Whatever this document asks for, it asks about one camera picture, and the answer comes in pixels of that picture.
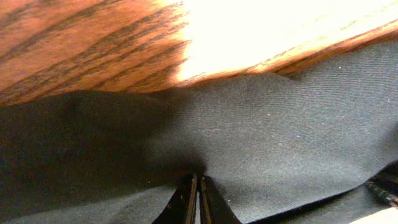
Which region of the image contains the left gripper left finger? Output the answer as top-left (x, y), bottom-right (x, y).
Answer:
top-left (152, 174), bottom-right (198, 224)

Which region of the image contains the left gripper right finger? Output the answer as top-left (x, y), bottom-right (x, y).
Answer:
top-left (199, 176), bottom-right (242, 224)

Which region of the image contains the black t-shirt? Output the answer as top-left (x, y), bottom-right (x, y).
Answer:
top-left (1, 42), bottom-right (397, 223)

